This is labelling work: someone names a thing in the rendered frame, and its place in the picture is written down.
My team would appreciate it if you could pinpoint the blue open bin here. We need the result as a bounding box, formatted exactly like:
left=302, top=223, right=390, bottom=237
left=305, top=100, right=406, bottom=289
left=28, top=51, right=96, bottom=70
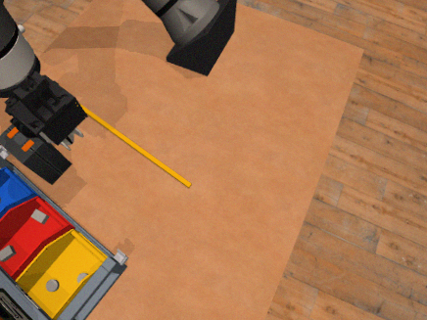
left=0, top=167, right=41, bottom=218

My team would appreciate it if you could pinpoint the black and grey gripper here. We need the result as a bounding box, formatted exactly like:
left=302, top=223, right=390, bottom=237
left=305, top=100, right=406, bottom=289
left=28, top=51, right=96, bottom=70
left=0, top=54, right=88, bottom=151

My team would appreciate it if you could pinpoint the yellow bar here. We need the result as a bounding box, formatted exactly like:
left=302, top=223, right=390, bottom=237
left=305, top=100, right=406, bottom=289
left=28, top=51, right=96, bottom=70
left=80, top=104, right=192, bottom=188

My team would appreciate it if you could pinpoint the grey metal shelf rack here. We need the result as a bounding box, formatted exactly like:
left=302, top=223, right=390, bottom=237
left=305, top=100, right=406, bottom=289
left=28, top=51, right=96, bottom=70
left=0, top=145, right=129, bottom=320

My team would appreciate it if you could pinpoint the red bin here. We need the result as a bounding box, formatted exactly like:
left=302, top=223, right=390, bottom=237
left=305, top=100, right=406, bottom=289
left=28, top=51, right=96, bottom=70
left=0, top=196, right=75, bottom=281

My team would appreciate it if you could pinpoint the yellow open bin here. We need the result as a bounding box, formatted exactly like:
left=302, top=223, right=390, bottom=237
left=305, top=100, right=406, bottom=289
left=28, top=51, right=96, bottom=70
left=16, top=229, right=107, bottom=320

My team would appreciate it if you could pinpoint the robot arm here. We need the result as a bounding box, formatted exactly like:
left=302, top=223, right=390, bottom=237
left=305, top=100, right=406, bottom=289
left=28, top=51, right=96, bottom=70
left=0, top=0, right=219, bottom=89

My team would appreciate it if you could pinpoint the grey disc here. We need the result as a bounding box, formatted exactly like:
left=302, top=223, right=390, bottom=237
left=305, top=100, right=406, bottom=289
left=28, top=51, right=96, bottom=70
left=46, top=279, right=60, bottom=292
left=77, top=273, right=88, bottom=284

